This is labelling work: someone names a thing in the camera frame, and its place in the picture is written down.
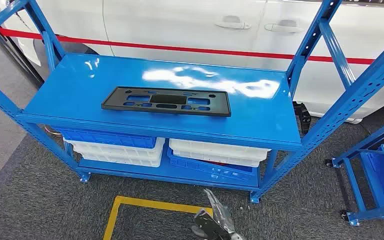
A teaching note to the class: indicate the red barrier belt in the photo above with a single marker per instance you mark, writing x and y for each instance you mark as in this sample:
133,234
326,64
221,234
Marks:
178,48

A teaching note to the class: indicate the blue plastic crate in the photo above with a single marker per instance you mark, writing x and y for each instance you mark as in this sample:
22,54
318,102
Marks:
112,139
195,167
380,179

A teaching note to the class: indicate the white car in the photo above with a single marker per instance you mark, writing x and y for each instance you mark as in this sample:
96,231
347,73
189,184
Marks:
178,26

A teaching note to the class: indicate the black plastic bracket part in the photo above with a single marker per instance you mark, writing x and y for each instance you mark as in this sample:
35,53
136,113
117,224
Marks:
303,116

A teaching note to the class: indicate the blue metal shelf rack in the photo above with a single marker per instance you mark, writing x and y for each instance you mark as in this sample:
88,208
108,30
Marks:
79,92

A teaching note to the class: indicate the black plastic panel part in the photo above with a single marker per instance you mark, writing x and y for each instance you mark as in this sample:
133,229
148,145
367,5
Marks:
222,106

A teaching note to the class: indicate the blue wheeled shelf rack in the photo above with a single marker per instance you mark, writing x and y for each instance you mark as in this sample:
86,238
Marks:
355,188

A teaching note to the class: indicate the black stanchion post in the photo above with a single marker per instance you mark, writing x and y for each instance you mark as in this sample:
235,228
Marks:
29,69

